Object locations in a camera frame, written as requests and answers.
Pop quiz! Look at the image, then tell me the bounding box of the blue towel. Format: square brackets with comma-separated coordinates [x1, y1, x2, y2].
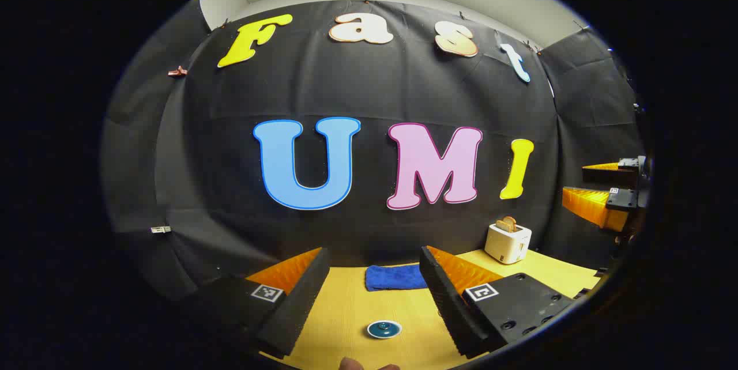
[366, 265, 428, 292]

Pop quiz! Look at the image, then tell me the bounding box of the white toaster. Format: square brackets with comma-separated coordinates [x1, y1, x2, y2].
[484, 222, 532, 265]

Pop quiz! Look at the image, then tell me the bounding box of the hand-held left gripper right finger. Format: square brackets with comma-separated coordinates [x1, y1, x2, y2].
[419, 246, 577, 359]

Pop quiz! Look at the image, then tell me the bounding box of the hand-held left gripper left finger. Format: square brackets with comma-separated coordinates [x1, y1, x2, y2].
[193, 247, 331, 359]

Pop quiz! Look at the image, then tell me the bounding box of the black backdrop cloth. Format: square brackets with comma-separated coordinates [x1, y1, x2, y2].
[101, 0, 646, 301]

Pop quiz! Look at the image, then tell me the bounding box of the white teacup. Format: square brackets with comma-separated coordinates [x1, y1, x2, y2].
[367, 320, 403, 340]

